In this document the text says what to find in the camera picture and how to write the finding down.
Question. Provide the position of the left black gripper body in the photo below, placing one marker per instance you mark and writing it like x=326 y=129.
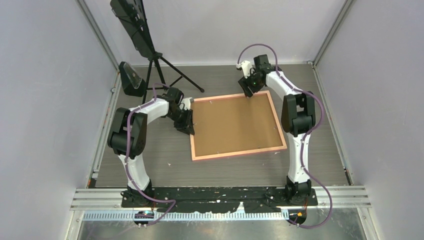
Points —
x=180 y=118

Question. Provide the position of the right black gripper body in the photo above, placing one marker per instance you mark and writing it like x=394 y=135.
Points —
x=252 y=82

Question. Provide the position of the pink wooden picture frame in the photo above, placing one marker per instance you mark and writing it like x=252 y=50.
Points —
x=238 y=154

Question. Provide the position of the brown cardboard backing board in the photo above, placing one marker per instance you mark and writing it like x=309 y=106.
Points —
x=235 y=126

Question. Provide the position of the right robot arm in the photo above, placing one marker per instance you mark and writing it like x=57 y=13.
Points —
x=298 y=117

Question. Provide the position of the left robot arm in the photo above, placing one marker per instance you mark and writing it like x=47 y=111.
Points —
x=128 y=134

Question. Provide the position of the black wedge stand base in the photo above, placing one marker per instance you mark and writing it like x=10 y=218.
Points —
x=132 y=84

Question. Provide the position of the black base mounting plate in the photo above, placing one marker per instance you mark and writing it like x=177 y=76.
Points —
x=216 y=200

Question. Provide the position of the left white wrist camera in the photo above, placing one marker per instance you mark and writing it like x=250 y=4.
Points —
x=186 y=103

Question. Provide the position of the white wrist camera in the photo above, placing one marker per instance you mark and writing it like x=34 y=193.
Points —
x=186 y=103
x=246 y=67

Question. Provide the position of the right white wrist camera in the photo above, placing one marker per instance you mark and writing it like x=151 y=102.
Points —
x=246 y=67

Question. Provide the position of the black camera tripod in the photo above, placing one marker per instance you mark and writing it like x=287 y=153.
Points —
x=163 y=72

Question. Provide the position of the aluminium rail front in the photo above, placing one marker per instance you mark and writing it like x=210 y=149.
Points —
x=106 y=205

